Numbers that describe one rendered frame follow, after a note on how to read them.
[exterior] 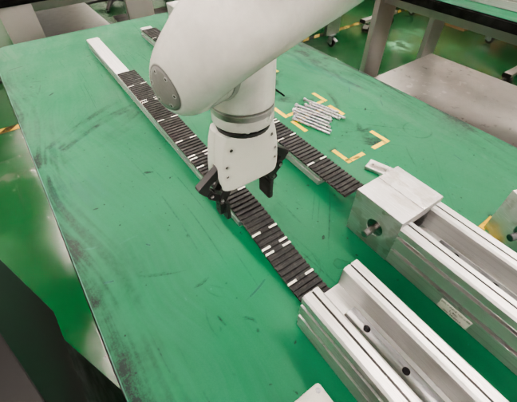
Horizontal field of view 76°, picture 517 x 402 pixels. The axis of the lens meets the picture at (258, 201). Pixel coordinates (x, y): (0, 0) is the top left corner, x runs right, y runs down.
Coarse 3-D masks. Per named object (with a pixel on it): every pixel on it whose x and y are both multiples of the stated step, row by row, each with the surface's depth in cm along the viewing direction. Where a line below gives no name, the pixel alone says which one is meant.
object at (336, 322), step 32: (352, 288) 44; (384, 288) 42; (320, 320) 40; (352, 320) 42; (384, 320) 41; (416, 320) 39; (320, 352) 44; (352, 352) 37; (384, 352) 39; (416, 352) 38; (448, 352) 37; (352, 384) 40; (384, 384) 34; (416, 384) 37; (448, 384) 36; (480, 384) 34
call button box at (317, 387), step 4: (316, 384) 37; (320, 384) 37; (312, 388) 36; (316, 388) 36; (320, 388) 36; (308, 392) 36; (312, 392) 36; (316, 392) 36; (320, 392) 36; (324, 392) 36; (300, 396) 36; (304, 396) 36; (308, 396) 36; (312, 396) 36; (316, 396) 36; (320, 396) 36; (324, 396) 36; (328, 396) 36; (296, 400) 36; (300, 400) 36; (304, 400) 36; (308, 400) 36; (312, 400) 36; (316, 400) 36; (320, 400) 36; (324, 400) 36; (328, 400) 36; (332, 400) 36
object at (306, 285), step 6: (312, 276) 52; (300, 282) 51; (306, 282) 51; (312, 282) 51; (318, 282) 51; (294, 288) 50; (300, 288) 51; (306, 288) 50; (312, 288) 51; (294, 294) 50; (300, 294) 50
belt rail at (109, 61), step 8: (88, 40) 111; (96, 40) 111; (96, 48) 107; (104, 48) 107; (96, 56) 109; (104, 56) 103; (112, 56) 103; (104, 64) 103; (112, 64) 99; (120, 64) 99; (112, 72) 97; (120, 72) 95; (120, 80) 92; (136, 104) 88; (144, 112) 85; (152, 120) 81; (160, 128) 78; (168, 136) 75; (184, 160) 72; (192, 168) 69; (200, 176) 67; (232, 216) 61; (240, 224) 60
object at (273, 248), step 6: (276, 240) 55; (282, 240) 55; (288, 240) 56; (264, 246) 54; (270, 246) 54; (276, 246) 55; (282, 246) 55; (264, 252) 54; (270, 252) 54; (276, 252) 54
